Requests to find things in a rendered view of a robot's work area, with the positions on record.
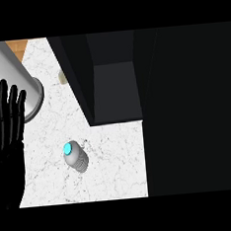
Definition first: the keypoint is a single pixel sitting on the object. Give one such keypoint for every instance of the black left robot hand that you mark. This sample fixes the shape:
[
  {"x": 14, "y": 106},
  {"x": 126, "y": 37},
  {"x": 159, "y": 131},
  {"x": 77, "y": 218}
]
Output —
[{"x": 5, "y": 137}]

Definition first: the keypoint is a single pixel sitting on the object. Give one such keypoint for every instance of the dark grey cabinet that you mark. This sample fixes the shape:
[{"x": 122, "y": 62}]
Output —
[{"x": 113, "y": 88}]

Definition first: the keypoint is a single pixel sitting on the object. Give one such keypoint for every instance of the dark grey cabinet door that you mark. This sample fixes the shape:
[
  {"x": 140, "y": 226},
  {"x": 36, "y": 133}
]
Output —
[{"x": 193, "y": 110}]

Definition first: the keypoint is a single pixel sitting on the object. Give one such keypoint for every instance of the clear bottle with cyan cap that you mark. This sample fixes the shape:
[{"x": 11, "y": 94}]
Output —
[{"x": 75, "y": 156}]

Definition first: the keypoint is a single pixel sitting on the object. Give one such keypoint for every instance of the small beige object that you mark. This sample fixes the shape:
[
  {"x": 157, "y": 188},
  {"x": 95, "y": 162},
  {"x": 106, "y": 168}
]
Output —
[{"x": 62, "y": 77}]

